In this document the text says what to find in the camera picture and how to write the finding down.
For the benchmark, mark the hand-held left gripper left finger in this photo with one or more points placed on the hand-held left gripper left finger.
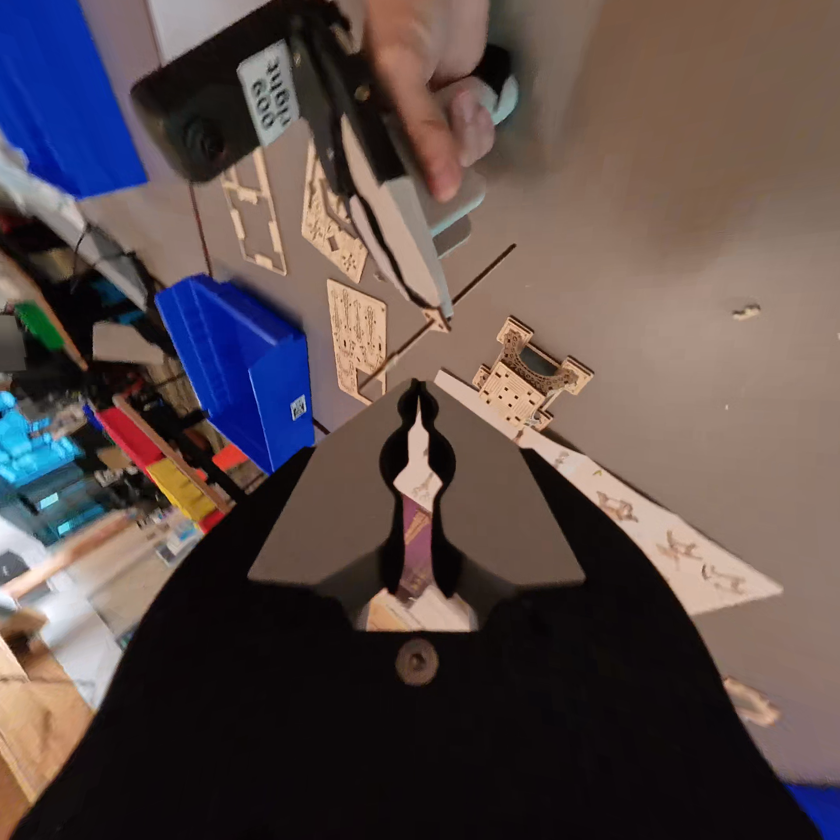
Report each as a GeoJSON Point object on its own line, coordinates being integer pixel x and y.
{"type": "Point", "coordinates": [328, 518]}

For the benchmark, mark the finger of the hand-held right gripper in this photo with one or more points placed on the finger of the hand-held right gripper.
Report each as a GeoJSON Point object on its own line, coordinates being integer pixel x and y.
{"type": "Point", "coordinates": [367, 229]}
{"type": "Point", "coordinates": [420, 249]}

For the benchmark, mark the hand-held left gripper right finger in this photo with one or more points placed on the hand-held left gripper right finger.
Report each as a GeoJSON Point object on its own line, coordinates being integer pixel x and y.
{"type": "Point", "coordinates": [512, 518]}

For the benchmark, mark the wooden tower spire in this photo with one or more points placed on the wooden tower spire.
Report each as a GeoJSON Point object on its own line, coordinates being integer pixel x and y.
{"type": "Point", "coordinates": [438, 321]}

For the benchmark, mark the grey desk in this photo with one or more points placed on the grey desk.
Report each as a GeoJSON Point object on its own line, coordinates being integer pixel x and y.
{"type": "Point", "coordinates": [656, 197]}

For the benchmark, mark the person's right hand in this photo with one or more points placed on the person's right hand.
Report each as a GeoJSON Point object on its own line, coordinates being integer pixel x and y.
{"type": "Point", "coordinates": [420, 65]}

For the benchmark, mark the wooden parts sheet with arches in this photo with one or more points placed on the wooden parts sheet with arches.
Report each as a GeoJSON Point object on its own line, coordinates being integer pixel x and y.
{"type": "Point", "coordinates": [328, 236]}

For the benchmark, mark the large wooden parts sheet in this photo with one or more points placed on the large wooden parts sheet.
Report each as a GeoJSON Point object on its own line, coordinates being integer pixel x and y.
{"type": "Point", "coordinates": [358, 315]}

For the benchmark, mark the purple model kit box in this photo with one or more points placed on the purple model kit box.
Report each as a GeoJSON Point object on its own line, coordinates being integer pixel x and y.
{"type": "Point", "coordinates": [417, 544]}

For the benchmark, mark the small wooden parts sheet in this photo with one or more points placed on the small wooden parts sheet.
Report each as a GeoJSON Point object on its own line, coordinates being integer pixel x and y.
{"type": "Point", "coordinates": [272, 262]}

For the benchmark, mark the wooden tower base model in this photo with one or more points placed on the wooden tower base model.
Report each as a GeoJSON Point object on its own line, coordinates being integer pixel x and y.
{"type": "Point", "coordinates": [512, 387]}

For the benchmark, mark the instruction booklet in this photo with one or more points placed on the instruction booklet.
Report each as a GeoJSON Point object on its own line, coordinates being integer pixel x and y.
{"type": "Point", "coordinates": [656, 525]}

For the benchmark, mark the yellow plastic bin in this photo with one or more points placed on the yellow plastic bin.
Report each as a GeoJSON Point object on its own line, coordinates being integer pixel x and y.
{"type": "Point", "coordinates": [180, 489]}

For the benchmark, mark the blue plastic bin with tag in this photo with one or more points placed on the blue plastic bin with tag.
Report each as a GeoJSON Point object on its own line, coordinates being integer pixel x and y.
{"type": "Point", "coordinates": [262, 367]}

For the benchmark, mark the red plastic bin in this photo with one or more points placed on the red plastic bin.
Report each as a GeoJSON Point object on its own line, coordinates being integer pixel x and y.
{"type": "Point", "coordinates": [128, 433]}

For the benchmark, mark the small wooden hook piece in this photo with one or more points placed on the small wooden hook piece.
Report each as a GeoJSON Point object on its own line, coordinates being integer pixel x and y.
{"type": "Point", "coordinates": [746, 312]}

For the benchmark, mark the green plastic bin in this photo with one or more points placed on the green plastic bin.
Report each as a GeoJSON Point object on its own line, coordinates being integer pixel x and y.
{"type": "Point", "coordinates": [39, 325]}

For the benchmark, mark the small wooden frame piece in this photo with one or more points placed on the small wooden frame piece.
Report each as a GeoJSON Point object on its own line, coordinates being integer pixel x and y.
{"type": "Point", "coordinates": [751, 705]}

